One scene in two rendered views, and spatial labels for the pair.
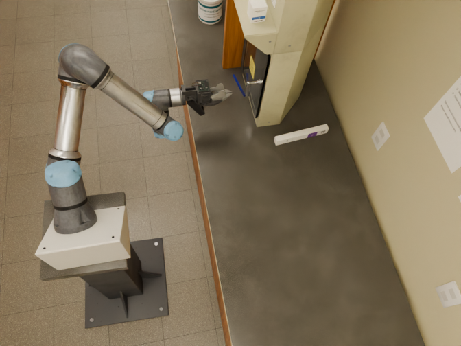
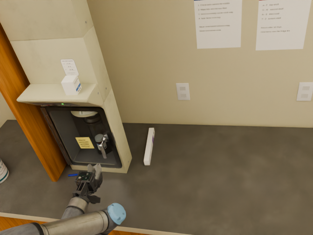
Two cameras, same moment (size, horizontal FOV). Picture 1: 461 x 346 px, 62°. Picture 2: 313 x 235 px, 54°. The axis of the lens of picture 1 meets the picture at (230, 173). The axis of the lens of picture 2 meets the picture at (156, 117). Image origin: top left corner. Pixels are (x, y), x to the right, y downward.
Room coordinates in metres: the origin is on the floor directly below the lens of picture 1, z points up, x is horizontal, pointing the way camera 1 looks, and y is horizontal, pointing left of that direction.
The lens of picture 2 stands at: (0.20, 0.64, 2.15)
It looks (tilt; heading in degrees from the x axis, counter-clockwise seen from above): 39 degrees down; 307
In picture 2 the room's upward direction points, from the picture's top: 11 degrees counter-clockwise
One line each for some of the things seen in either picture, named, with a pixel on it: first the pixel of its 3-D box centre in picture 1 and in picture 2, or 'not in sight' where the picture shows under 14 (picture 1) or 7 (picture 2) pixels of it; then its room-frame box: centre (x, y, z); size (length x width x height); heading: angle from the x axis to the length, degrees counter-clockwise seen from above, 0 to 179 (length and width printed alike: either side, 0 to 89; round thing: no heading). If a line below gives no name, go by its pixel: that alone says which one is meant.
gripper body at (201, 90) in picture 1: (195, 93); (85, 188); (0.99, 0.19, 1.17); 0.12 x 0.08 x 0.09; 109
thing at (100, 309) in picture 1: (110, 262); not in sight; (0.41, 0.54, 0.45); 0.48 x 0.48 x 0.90; 16
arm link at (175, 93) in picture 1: (176, 96); (77, 205); (0.96, 0.26, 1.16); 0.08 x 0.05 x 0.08; 19
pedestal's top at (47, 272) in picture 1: (85, 234); not in sight; (0.41, 0.54, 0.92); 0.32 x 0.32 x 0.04; 16
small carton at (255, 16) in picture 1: (256, 9); (71, 85); (1.09, -0.01, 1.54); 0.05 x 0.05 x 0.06; 23
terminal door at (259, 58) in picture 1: (254, 64); (84, 139); (1.17, -0.03, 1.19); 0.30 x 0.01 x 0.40; 18
